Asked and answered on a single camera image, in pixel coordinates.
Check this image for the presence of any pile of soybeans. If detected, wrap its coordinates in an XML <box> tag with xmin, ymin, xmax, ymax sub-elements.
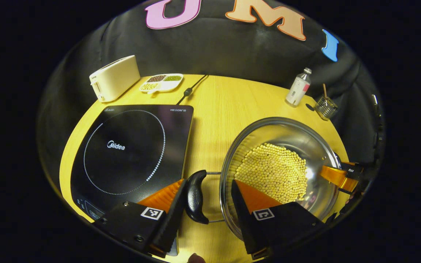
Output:
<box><xmin>234</xmin><ymin>142</ymin><xmax>308</xmax><ymax>205</ymax></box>

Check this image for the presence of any white divided dish of beans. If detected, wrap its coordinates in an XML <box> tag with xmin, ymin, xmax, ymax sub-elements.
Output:
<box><xmin>139</xmin><ymin>73</ymin><xmax>184</xmax><ymax>95</ymax></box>

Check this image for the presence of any black power cable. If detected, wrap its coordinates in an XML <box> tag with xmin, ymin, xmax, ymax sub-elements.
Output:
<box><xmin>175</xmin><ymin>74</ymin><xmax>209</xmax><ymax>106</ymax></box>

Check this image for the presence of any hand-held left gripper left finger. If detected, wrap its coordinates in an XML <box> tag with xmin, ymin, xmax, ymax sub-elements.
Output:
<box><xmin>94</xmin><ymin>179</ymin><xmax>189</xmax><ymax>258</ymax></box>

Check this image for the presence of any clear glass cup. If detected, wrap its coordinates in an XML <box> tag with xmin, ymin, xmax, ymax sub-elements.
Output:
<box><xmin>313</xmin><ymin>96</ymin><xmax>339</xmax><ymax>121</ymax></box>

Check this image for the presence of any clear bottle with pink label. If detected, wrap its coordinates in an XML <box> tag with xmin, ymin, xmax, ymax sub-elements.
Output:
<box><xmin>285</xmin><ymin>67</ymin><xmax>312</xmax><ymax>107</ymax></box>

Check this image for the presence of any white toaster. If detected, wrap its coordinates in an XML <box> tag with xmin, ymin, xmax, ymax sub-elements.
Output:
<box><xmin>89</xmin><ymin>55</ymin><xmax>141</xmax><ymax>103</ymax></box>

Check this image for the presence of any black induction cooktop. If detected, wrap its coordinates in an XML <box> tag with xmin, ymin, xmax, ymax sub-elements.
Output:
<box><xmin>70</xmin><ymin>104</ymin><xmax>194</xmax><ymax>257</ymax></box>

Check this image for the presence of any steel pot with black handles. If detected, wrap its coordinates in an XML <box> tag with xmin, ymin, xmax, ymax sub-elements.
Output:
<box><xmin>185</xmin><ymin>117</ymin><xmax>342</xmax><ymax>242</ymax></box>

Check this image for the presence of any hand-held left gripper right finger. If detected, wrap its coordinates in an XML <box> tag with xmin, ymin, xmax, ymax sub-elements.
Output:
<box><xmin>231</xmin><ymin>179</ymin><xmax>326</xmax><ymax>260</ymax></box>

